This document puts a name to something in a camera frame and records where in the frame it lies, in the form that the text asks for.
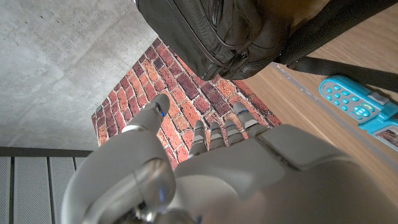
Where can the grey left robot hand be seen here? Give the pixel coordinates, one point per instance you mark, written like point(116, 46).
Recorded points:
point(248, 180)

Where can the black backpack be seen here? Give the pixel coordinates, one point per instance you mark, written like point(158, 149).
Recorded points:
point(217, 31)

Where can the brick print backdrop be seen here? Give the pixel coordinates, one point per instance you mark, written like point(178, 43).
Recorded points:
point(186, 90)

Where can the teal toy phone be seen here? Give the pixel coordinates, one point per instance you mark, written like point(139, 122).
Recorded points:
point(357, 105)

